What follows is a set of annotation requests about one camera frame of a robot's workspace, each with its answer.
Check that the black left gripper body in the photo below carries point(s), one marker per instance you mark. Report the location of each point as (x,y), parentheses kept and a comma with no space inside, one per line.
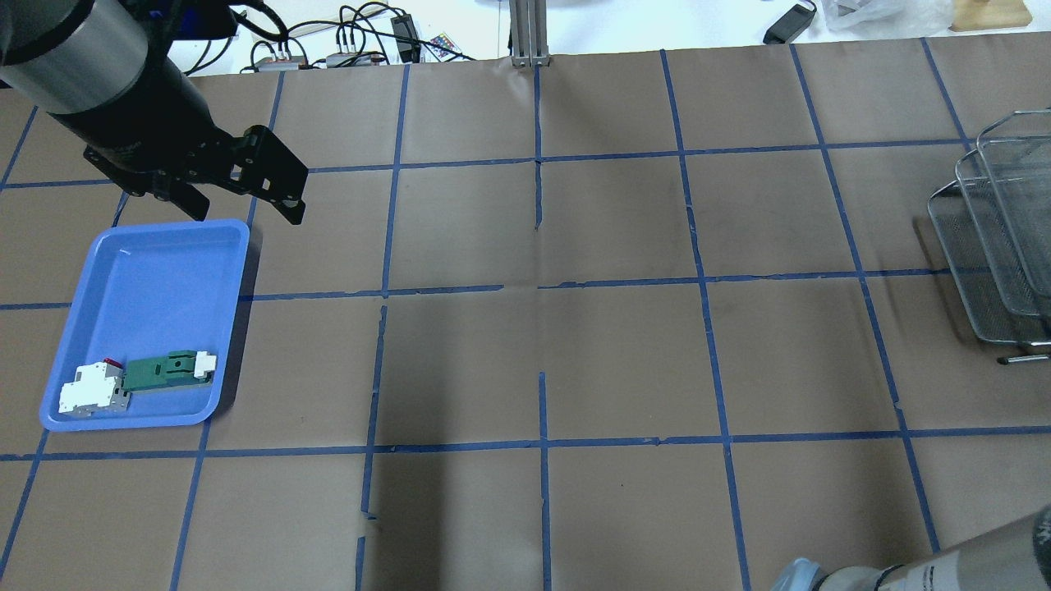
(141,117)

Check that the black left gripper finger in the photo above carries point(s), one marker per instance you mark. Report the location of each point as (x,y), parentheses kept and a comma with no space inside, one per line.
(191,201)
(293,210)

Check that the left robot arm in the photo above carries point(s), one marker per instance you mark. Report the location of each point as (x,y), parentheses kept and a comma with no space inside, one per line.
(101,69)

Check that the metal mesh shelf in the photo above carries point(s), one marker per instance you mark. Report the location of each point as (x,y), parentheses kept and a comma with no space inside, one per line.
(992,222)

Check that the blue plastic tray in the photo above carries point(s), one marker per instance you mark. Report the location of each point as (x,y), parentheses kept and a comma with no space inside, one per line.
(147,290)

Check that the green terminal block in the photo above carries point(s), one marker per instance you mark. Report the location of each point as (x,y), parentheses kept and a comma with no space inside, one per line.
(177,369)

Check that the white circuit breaker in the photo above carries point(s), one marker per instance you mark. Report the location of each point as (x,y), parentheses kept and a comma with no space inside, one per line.
(95,387)

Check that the black power adapter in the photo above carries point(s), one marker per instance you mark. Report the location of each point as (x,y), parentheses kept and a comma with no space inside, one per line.
(791,24)

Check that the clear plastic bag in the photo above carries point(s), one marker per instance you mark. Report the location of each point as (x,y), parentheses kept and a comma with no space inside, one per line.
(888,19)

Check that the wooden board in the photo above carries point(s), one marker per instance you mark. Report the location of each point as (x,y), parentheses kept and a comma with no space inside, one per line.
(989,15)

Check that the aluminium frame post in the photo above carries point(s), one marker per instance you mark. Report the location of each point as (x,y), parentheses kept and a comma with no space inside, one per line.
(529,33)

